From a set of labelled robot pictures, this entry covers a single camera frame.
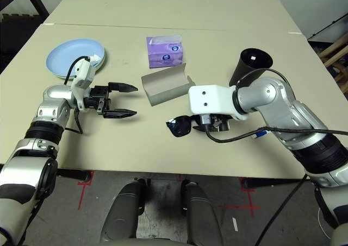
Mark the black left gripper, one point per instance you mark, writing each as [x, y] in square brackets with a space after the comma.
[98, 99]

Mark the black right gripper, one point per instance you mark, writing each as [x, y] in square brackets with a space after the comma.
[217, 122]

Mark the black sunglasses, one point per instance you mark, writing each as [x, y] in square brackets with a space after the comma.
[179, 126]

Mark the grey glasses case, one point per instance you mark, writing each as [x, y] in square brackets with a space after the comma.
[166, 85]

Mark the white tissue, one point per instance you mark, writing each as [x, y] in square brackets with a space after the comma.
[95, 58]

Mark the white marker with blue cap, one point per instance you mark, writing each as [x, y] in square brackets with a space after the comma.
[261, 134]

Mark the blue plastic plate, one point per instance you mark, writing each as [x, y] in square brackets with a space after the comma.
[70, 56]

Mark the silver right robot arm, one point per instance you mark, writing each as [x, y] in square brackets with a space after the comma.
[299, 113]

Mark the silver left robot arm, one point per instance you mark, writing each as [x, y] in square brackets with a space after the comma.
[27, 170]

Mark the green plastic plate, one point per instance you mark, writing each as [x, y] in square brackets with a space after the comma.
[104, 61]

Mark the purple tissue box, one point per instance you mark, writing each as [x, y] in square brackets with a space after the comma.
[163, 53]

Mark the black plastic cup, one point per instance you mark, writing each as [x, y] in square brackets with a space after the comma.
[244, 66]

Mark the grey robot right leg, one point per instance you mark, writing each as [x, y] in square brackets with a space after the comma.
[201, 210]

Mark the grey robot leg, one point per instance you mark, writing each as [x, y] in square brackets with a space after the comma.
[122, 208]
[201, 210]

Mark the red floor tape cross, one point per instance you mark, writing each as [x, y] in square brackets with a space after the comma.
[251, 202]
[83, 191]

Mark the white floor tape strip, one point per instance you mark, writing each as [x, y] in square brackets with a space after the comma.
[235, 224]

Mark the grey robot left leg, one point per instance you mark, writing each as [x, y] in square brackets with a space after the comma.
[122, 208]

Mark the black foam mats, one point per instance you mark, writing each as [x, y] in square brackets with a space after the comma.
[16, 39]

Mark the side table with yellow edge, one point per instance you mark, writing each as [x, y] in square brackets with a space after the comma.
[38, 1]

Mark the thin black rod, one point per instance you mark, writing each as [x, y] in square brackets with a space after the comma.
[330, 23]

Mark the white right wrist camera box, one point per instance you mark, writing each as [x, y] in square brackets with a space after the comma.
[214, 99]

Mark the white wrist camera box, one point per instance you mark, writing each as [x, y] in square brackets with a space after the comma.
[84, 75]
[214, 99]

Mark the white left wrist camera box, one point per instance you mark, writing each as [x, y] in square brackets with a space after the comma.
[84, 75]

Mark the wooden frame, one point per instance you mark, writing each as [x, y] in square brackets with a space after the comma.
[337, 56]

